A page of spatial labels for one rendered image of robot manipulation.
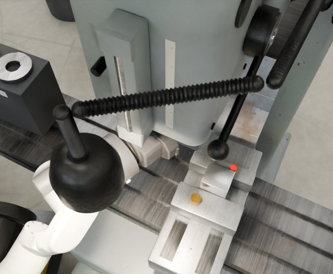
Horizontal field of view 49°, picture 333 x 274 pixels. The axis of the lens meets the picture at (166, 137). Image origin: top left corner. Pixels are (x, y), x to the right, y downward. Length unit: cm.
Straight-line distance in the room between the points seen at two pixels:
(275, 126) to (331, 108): 125
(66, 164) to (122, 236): 66
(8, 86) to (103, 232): 43
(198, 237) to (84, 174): 52
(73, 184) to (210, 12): 20
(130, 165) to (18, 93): 40
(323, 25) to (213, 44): 55
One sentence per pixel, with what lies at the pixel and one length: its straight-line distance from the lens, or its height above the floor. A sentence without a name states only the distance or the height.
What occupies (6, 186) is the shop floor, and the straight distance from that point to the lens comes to 215.
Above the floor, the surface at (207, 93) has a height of 158.
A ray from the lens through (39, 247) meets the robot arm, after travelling 63.
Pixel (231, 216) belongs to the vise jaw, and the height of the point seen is 106.
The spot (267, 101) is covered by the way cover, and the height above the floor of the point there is 100.
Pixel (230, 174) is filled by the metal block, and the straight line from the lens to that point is 81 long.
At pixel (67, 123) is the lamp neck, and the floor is 157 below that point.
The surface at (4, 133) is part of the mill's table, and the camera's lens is 111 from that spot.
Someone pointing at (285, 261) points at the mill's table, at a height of 95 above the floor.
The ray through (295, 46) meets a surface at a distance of 34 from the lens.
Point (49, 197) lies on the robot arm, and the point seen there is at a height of 126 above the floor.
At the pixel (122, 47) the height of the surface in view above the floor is 154.
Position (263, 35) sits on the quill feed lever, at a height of 148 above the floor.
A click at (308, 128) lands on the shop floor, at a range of 231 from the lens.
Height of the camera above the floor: 181
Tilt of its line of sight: 59 degrees down
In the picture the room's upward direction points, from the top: straight up
